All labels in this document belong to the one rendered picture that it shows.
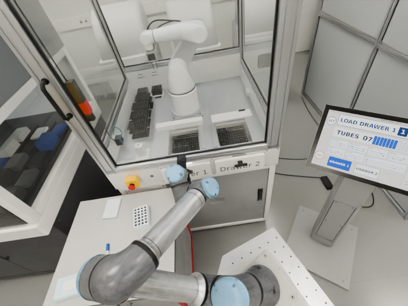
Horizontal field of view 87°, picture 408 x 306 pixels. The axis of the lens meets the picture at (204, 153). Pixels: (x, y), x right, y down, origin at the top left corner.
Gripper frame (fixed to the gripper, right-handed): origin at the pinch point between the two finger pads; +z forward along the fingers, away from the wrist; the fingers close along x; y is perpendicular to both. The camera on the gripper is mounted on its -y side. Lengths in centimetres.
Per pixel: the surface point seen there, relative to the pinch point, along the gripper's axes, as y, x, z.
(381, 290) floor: 95, 115, 46
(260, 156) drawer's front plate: -3.2, 43.2, 2.8
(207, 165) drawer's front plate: -3.0, 12.6, 2.9
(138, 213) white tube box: 17.9, -30.3, 2.3
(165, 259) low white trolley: 41.1, -14.4, -9.3
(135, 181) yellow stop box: -0.3, -30.1, 1.8
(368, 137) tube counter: -1, 86, -23
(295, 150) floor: -17, 109, 124
